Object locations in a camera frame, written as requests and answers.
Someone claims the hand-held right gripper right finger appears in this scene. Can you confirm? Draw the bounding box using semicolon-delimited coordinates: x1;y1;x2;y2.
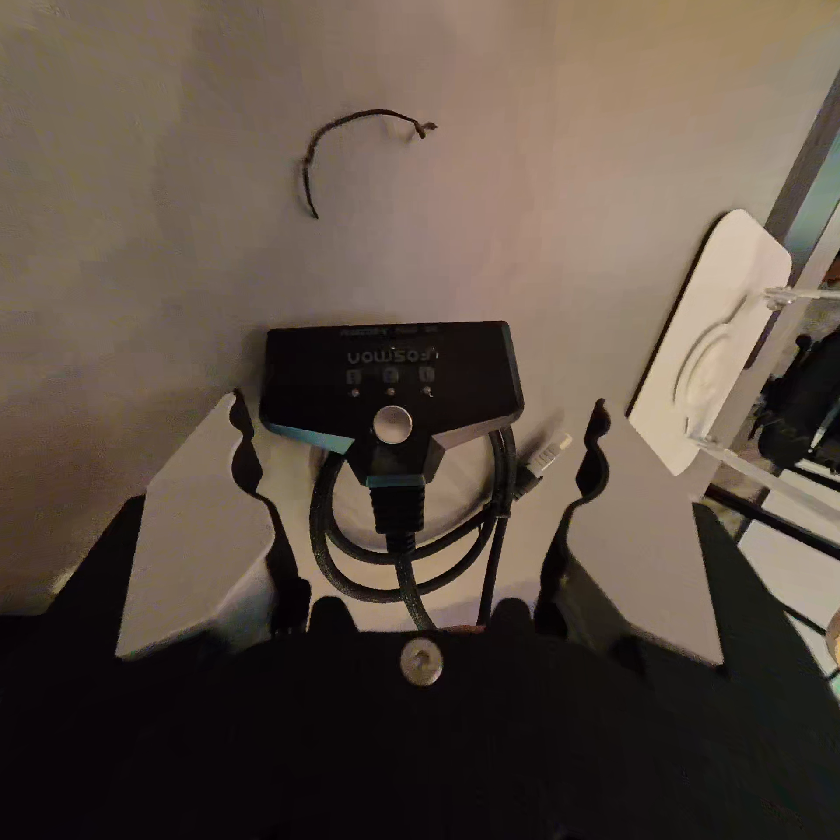
539;401;725;668

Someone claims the white stand base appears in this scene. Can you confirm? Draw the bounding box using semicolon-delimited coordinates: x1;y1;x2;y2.
628;208;795;476

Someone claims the black hdmi switch box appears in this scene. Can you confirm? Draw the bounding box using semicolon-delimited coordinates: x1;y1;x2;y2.
260;322;526;532

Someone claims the thin dark wire tie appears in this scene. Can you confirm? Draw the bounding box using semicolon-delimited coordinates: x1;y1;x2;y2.
300;109;438;220

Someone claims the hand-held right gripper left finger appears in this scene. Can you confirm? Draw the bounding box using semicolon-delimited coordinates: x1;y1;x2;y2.
116;389;309;660

